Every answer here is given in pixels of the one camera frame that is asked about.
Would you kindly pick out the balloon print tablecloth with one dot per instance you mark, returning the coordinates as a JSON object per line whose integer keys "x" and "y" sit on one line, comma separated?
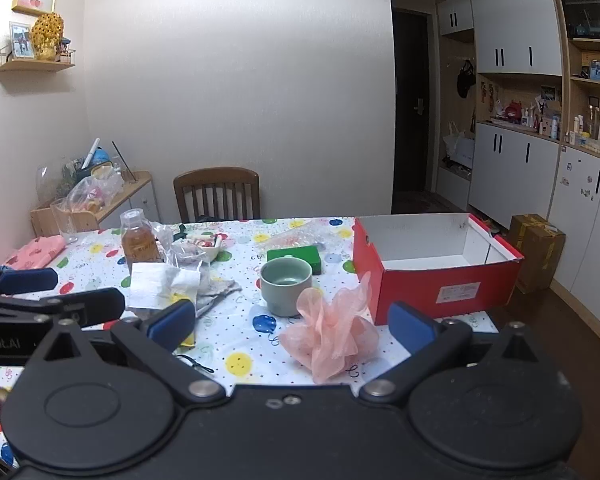
{"x": 240, "y": 340}

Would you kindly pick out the white paper tissue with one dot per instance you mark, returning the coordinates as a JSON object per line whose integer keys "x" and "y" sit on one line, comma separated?
{"x": 155, "y": 285}

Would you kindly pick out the clear drinking glass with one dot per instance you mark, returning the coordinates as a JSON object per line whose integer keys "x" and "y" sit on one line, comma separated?
{"x": 65, "y": 225}

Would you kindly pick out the clear plastic bag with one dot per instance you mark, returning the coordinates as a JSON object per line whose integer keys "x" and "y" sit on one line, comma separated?
{"x": 185, "y": 270}

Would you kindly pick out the clear bag of snacks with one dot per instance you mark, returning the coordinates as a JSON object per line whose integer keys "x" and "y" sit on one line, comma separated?
{"x": 92, "y": 192}

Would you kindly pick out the mint green cup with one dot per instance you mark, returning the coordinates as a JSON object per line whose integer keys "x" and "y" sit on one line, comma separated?
{"x": 285, "y": 300}

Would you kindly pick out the christmas print cloth bag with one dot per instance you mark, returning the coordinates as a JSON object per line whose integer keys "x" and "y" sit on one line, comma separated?
{"x": 207, "y": 247}

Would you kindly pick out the wooden side cabinet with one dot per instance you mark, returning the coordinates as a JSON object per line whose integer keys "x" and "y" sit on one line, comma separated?
{"x": 130, "y": 195}

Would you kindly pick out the red cloth bag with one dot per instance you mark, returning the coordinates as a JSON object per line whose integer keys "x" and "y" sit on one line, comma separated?
{"x": 513, "y": 111}

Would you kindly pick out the white cabinet with stickers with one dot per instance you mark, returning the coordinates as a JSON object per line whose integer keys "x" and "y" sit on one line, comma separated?
{"x": 585, "y": 225}

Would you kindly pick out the black hanging bag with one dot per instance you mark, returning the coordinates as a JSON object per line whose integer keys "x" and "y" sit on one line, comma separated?
{"x": 466, "y": 80}

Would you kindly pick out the black cloth bundle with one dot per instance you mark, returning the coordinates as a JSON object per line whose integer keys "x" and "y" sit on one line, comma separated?
{"x": 212, "y": 218}

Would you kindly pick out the tea bottle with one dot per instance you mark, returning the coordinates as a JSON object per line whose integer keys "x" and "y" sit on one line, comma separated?
{"x": 140, "y": 245}

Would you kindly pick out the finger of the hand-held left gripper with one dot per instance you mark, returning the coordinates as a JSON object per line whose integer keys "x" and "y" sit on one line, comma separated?
{"x": 25, "y": 281}
{"x": 95, "y": 305}

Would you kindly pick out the white tote bag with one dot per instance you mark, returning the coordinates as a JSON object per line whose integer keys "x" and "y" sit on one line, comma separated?
{"x": 459, "y": 147}

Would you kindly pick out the green rectangular box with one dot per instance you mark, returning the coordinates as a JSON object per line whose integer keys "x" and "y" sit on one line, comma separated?
{"x": 300, "y": 252}

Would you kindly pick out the gold tree ornament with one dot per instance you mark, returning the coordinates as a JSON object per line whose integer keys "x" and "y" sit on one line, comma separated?
{"x": 47, "y": 35}

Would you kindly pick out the small photo frame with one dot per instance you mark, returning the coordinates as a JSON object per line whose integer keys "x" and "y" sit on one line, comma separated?
{"x": 22, "y": 40}

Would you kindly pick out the bubble wrap sheet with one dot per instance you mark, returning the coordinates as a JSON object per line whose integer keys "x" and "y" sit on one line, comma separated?
{"x": 300, "y": 235}

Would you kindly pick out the wooden open shelf unit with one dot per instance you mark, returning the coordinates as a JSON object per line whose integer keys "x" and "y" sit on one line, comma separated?
{"x": 587, "y": 60}

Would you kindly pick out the grey cloth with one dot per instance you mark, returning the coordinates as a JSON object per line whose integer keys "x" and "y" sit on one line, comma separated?
{"x": 220, "y": 292}

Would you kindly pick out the wooden wall shelf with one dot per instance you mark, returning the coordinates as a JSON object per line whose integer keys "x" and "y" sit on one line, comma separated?
{"x": 30, "y": 65}

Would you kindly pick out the wooden chair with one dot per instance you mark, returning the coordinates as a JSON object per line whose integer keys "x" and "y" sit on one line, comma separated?
{"x": 215, "y": 195}

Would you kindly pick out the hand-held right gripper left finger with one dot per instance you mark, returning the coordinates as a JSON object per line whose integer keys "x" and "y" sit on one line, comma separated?
{"x": 172, "y": 325}

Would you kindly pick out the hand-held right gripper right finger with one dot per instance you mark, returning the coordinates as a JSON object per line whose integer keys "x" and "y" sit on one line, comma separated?
{"x": 412, "y": 330}

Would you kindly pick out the red shoe box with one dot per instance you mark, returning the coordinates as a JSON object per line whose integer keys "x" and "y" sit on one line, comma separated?
{"x": 405, "y": 295}

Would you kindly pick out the pink cloth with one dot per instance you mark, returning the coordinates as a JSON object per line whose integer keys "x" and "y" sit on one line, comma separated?
{"x": 35, "y": 252}

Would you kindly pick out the pink mesh bath pouf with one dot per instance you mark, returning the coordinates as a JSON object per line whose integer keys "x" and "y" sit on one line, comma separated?
{"x": 325, "y": 340}

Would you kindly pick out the white wall cabinets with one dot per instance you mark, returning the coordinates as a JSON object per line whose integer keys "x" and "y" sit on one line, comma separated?
{"x": 515, "y": 25}

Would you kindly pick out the yellow cloth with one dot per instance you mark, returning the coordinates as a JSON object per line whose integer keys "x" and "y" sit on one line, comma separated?
{"x": 188, "y": 340}

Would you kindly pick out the plain white low cabinet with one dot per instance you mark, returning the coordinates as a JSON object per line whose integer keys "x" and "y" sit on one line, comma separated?
{"x": 510, "y": 175}

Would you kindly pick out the dark entrance door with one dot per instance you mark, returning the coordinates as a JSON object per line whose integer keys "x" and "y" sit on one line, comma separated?
{"x": 412, "y": 110}

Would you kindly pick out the taped cardboard box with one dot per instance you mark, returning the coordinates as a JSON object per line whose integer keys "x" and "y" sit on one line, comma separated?
{"x": 535, "y": 250}

